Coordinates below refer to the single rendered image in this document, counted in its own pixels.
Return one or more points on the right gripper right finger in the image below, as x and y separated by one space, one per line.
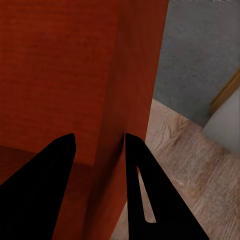
174 220

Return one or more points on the door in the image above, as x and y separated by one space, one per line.
231 86

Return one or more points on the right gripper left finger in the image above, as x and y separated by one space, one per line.
30 200

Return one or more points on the storage box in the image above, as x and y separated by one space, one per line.
86 67

